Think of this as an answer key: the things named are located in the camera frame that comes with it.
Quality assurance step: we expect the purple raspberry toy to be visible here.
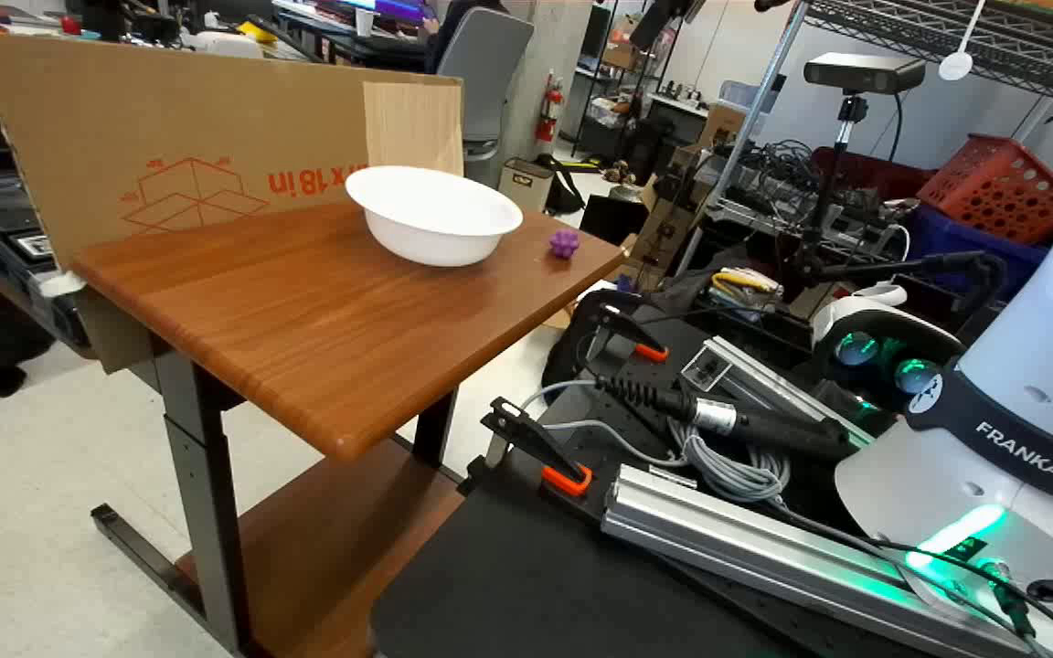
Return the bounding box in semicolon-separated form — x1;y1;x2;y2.
548;228;582;260

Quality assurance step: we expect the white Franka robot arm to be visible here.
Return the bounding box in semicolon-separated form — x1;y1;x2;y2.
832;247;1053;602

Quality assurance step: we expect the white plastic bowl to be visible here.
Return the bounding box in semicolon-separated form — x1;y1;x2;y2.
342;165;524;269

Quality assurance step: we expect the black orange clamp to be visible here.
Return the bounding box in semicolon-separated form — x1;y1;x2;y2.
577;299;669;367
481;400;597;501

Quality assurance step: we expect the red fire extinguisher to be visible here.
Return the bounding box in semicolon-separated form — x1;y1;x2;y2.
534;72;564;148

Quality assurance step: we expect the wooden table with black legs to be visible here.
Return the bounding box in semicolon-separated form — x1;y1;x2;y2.
75;209;623;658

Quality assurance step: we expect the grey office chair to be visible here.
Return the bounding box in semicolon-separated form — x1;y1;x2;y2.
440;9;534;161

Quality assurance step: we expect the brown cardboard sheet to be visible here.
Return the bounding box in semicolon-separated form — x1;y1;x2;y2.
0;38;464;269

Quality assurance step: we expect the red plastic crate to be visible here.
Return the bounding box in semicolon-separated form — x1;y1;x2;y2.
916;136;1053;247

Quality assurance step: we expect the silver aluminium rail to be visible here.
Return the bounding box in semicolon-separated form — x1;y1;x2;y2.
598;463;1030;658

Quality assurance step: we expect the grey coiled cable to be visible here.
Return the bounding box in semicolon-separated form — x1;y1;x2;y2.
669;424;797;504

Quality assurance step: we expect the black camera on stand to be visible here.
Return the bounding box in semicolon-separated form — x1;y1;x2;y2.
792;47;928;248

